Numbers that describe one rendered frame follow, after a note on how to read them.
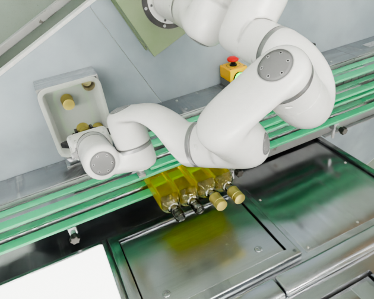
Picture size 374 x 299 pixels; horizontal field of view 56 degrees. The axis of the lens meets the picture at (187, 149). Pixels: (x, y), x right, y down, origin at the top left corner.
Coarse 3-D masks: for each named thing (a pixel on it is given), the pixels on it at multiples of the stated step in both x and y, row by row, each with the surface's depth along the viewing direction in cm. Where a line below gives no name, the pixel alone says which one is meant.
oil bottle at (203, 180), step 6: (186, 168) 108; (192, 168) 107; (198, 168) 107; (204, 168) 107; (192, 174) 105; (198, 174) 105; (204, 174) 104; (210, 174) 104; (192, 180) 105; (198, 180) 102; (204, 180) 102; (210, 180) 102; (198, 186) 101; (204, 186) 101; (210, 186) 101; (198, 192) 103; (204, 192) 101
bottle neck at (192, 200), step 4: (192, 196) 99; (188, 200) 99; (192, 200) 98; (196, 200) 98; (192, 204) 98; (196, 204) 97; (200, 204) 97; (192, 208) 97; (196, 208) 96; (200, 208) 98; (196, 212) 96; (200, 212) 97
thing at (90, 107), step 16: (80, 80) 96; (96, 80) 98; (48, 96) 101; (80, 96) 105; (96, 96) 106; (48, 112) 99; (64, 112) 106; (80, 112) 108; (96, 112) 110; (64, 128) 108
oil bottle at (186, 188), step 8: (176, 168) 109; (168, 176) 107; (176, 176) 106; (184, 176) 105; (176, 184) 103; (184, 184) 102; (192, 184) 102; (184, 192) 100; (192, 192) 100; (184, 200) 100
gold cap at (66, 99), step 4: (64, 96) 102; (68, 96) 102; (64, 100) 100; (68, 100) 100; (72, 100) 101; (64, 104) 100; (68, 104) 101; (72, 104) 101; (64, 108) 101; (68, 108) 101; (72, 108) 102
